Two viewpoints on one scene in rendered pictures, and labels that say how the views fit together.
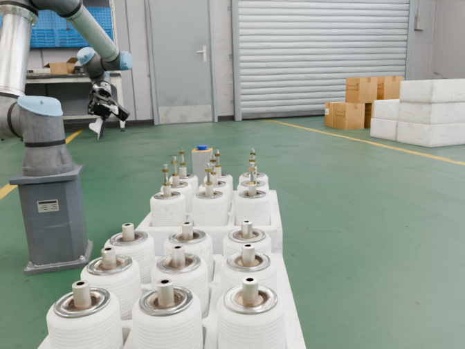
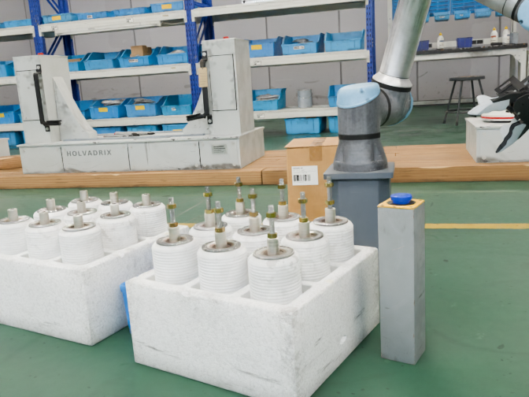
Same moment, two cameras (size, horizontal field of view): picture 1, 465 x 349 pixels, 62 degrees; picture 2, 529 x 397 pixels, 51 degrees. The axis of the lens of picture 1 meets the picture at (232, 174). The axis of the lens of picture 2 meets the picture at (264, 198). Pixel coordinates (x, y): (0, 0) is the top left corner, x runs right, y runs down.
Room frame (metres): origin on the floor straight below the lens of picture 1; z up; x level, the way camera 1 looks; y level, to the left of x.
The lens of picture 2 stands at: (1.72, -0.92, 0.56)
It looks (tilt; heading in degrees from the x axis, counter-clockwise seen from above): 12 degrees down; 119
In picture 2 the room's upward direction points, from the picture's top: 4 degrees counter-clockwise
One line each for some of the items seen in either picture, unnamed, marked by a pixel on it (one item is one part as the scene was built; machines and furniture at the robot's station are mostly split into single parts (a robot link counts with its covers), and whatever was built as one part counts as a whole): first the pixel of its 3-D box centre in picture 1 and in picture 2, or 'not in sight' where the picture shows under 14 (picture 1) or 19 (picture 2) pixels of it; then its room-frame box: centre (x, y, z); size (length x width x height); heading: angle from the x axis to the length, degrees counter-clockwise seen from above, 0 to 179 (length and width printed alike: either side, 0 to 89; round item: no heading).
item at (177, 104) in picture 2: not in sight; (184, 104); (-2.06, 4.21, 0.36); 0.50 x 0.38 x 0.21; 103
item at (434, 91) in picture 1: (434, 90); not in sight; (3.40, -1.75, 0.45); 0.39 x 0.39 x 0.18; 14
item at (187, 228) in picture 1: (187, 230); (114, 209); (0.73, 0.09, 0.26); 0.02 x 0.02 x 0.03
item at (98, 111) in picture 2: not in sight; (113, 108); (-2.89, 3.97, 0.36); 0.50 x 0.38 x 0.21; 104
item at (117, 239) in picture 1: (129, 238); (146, 205); (0.73, 0.21, 0.25); 0.08 x 0.08 x 0.01
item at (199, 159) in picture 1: (204, 190); (402, 281); (1.45, 0.11, 0.16); 0.07 x 0.07 x 0.31; 86
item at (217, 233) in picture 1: (216, 234); (260, 302); (1.15, 0.06, 0.09); 0.39 x 0.39 x 0.18; 86
